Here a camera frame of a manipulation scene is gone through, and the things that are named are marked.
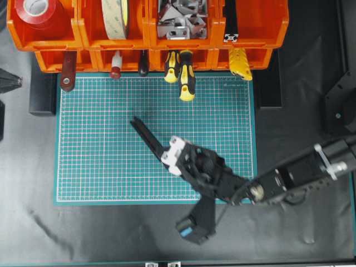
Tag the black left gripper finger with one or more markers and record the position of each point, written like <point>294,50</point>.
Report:
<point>144,133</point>

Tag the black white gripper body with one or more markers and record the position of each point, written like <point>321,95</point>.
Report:
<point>200,167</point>

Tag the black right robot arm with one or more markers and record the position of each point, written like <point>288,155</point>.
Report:
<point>311,170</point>

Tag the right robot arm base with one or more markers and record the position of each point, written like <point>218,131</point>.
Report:
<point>339,107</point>

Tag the black rack foot block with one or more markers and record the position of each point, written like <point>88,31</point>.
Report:
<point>43,91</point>

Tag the orange container rack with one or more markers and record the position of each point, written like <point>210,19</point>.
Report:
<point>262,27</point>

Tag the green cutting mat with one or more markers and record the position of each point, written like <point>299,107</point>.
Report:
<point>105,131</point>

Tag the yellow black screwdriver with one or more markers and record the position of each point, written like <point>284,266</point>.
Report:
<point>187,78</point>
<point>172,67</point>

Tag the red white glue bottle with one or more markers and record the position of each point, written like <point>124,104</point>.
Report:
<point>116,65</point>

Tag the yellow utility knife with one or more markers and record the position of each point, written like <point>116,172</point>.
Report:
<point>238,64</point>

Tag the pile of aluminium brackets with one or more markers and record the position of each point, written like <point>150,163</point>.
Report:
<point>180,20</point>

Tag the beige tape roll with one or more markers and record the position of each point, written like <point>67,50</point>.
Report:
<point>116,18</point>

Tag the red tape roll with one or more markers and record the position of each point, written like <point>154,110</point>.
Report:
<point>42,14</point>

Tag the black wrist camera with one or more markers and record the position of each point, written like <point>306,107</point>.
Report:
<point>200,223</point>

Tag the black tool handle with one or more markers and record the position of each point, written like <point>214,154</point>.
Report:
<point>143,68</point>

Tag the brown wooden tool handle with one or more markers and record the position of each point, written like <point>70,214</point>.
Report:
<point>68,76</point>

